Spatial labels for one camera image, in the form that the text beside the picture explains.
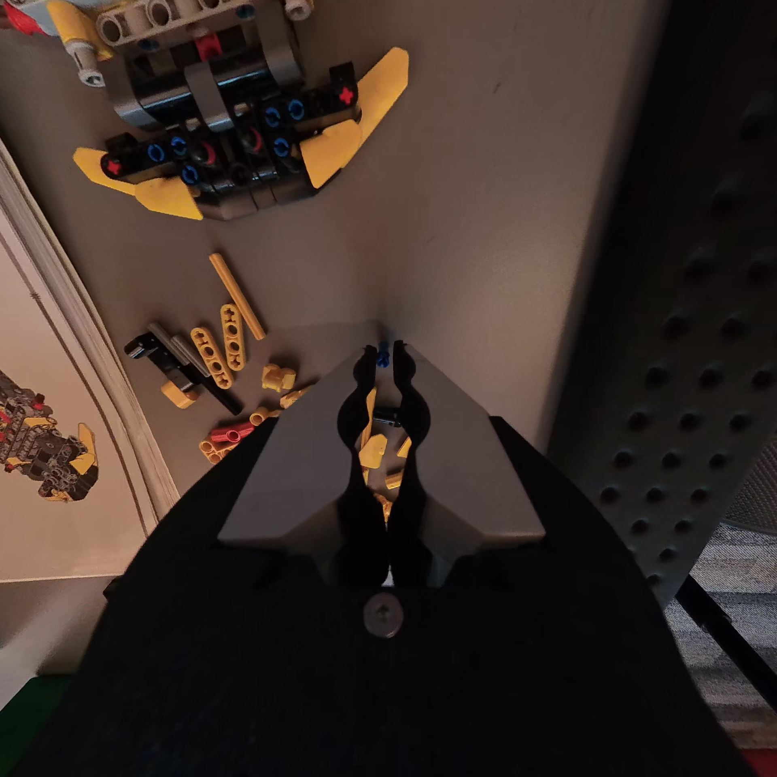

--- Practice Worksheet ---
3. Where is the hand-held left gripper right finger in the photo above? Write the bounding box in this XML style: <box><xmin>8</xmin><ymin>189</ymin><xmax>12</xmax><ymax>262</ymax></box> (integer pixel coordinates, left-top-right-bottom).
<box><xmin>387</xmin><ymin>340</ymin><xmax>547</xmax><ymax>586</ymax></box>

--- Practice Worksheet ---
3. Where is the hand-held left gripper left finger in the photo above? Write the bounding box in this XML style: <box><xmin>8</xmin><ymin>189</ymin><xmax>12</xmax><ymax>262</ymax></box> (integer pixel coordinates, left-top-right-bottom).
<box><xmin>217</xmin><ymin>345</ymin><xmax>391</xmax><ymax>586</ymax></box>

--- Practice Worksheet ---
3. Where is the lego instruction booklet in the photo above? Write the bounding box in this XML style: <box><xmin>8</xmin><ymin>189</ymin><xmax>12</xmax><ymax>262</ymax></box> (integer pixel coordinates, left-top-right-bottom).
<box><xmin>0</xmin><ymin>138</ymin><xmax>181</xmax><ymax>585</ymax></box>

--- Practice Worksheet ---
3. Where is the lego car chassis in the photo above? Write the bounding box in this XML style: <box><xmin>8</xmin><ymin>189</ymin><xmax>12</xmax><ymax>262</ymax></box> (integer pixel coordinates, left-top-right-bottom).
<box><xmin>0</xmin><ymin>0</ymin><xmax>412</xmax><ymax>223</ymax></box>

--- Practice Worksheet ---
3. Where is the pile of yellow lego pieces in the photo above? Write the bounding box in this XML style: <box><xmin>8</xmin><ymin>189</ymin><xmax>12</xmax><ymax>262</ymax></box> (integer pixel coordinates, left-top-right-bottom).
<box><xmin>123</xmin><ymin>251</ymin><xmax>421</xmax><ymax>506</ymax></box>

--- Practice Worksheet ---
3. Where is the black metal bar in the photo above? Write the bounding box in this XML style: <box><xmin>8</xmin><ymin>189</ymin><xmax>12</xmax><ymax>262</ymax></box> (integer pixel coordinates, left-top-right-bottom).
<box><xmin>675</xmin><ymin>575</ymin><xmax>777</xmax><ymax>712</ymax></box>

